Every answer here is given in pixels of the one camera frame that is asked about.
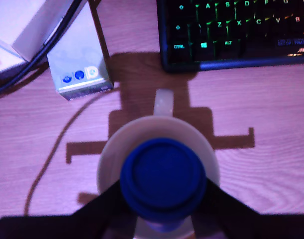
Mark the blue coffee capsule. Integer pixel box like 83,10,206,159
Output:
119,137,207,233

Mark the black backlit keyboard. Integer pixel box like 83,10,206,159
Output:
156,0,304,73

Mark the black desk cable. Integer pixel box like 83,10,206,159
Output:
0,0,84,98

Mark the white box with blue icons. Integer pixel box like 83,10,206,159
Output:
46,1,114,101

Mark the dark patterned mug, white inside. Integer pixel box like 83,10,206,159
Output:
96,88,221,239

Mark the flat white carton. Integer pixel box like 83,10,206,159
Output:
0,0,47,77

